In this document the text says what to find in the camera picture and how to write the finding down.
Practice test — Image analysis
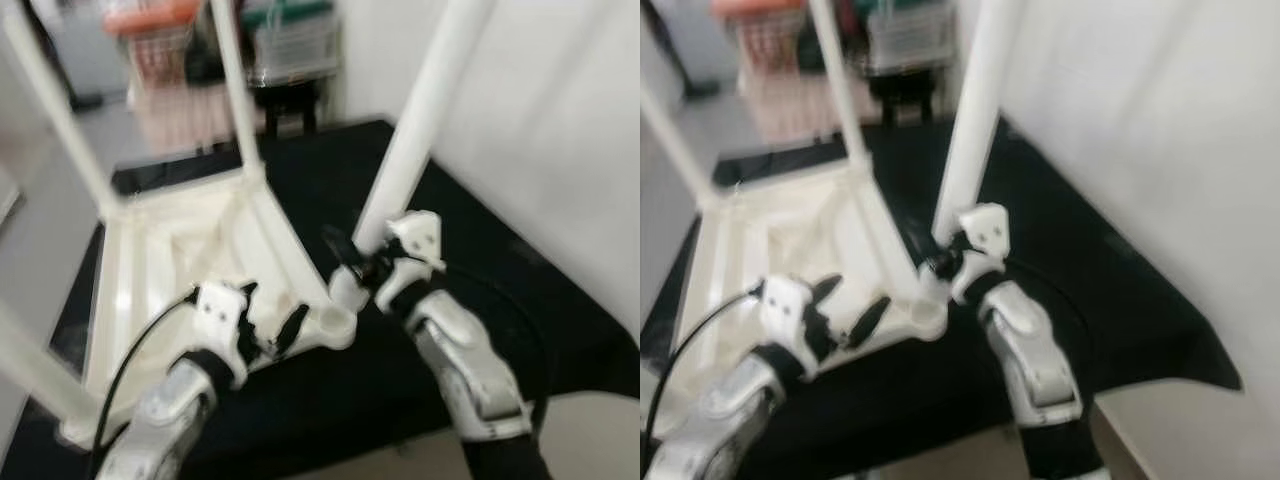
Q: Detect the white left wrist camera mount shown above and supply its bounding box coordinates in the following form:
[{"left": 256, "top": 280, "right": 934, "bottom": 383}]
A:
[
  {"left": 760, "top": 275, "right": 823, "bottom": 381},
  {"left": 193, "top": 282, "right": 257, "bottom": 389}
]

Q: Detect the white plastic table top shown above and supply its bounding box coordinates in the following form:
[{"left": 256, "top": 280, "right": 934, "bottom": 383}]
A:
[
  {"left": 650, "top": 160, "right": 949, "bottom": 421},
  {"left": 60, "top": 165, "right": 358, "bottom": 448}
]

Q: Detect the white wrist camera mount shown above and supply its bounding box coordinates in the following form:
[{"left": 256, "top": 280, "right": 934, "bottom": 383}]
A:
[
  {"left": 760, "top": 275, "right": 823, "bottom": 381},
  {"left": 193, "top": 282, "right": 257, "bottom": 389},
  {"left": 375, "top": 210, "right": 447, "bottom": 307},
  {"left": 950, "top": 203, "right": 1011, "bottom": 301}
]

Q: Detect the clear plastic storage box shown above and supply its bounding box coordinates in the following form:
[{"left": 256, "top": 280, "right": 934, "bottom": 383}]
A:
[
  {"left": 245, "top": 15, "right": 341, "bottom": 86},
  {"left": 865, "top": 10, "right": 956, "bottom": 73}
]

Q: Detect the black tablecloth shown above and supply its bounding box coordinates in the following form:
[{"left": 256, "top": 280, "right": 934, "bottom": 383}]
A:
[
  {"left": 0, "top": 118, "right": 640, "bottom": 480},
  {"left": 640, "top": 115, "right": 1243, "bottom": 480}
]

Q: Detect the black round stool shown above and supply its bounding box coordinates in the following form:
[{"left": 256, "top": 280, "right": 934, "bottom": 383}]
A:
[
  {"left": 870, "top": 75, "right": 941, "bottom": 126},
  {"left": 255, "top": 85, "right": 326, "bottom": 136}
]

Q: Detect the orange lid storage bin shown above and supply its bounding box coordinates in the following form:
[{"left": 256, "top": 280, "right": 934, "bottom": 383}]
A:
[
  {"left": 712, "top": 0, "right": 801, "bottom": 71},
  {"left": 100, "top": 0, "right": 201, "bottom": 91}
]

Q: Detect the beige table cover cloth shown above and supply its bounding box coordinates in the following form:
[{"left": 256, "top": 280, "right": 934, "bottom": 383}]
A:
[
  {"left": 130, "top": 80, "right": 261, "bottom": 151},
  {"left": 745, "top": 70, "right": 881, "bottom": 141}
]

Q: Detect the white plastic table leg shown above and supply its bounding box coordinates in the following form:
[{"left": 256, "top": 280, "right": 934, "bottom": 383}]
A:
[
  {"left": 328, "top": 0, "right": 498, "bottom": 313},
  {"left": 0, "top": 298, "right": 106, "bottom": 446},
  {"left": 208, "top": 0, "right": 269, "bottom": 186},
  {"left": 808, "top": 0, "right": 873, "bottom": 181},
  {"left": 0, "top": 0, "right": 126, "bottom": 221},
  {"left": 918, "top": 0, "right": 1031, "bottom": 306},
  {"left": 640, "top": 80, "right": 723, "bottom": 211}
]

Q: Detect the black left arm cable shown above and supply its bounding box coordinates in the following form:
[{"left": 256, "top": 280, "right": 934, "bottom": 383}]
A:
[
  {"left": 645, "top": 285, "right": 766, "bottom": 451},
  {"left": 90, "top": 290, "right": 201, "bottom": 480}
]

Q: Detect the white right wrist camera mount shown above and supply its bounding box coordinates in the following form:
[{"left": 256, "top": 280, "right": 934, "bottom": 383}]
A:
[
  {"left": 375, "top": 210, "right": 447, "bottom": 307},
  {"left": 950, "top": 203, "right": 1011, "bottom": 301}
]

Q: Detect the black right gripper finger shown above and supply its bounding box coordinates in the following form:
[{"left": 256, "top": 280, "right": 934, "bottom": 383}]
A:
[
  {"left": 915, "top": 225, "right": 947, "bottom": 267},
  {"left": 322, "top": 225, "right": 361, "bottom": 273}
]

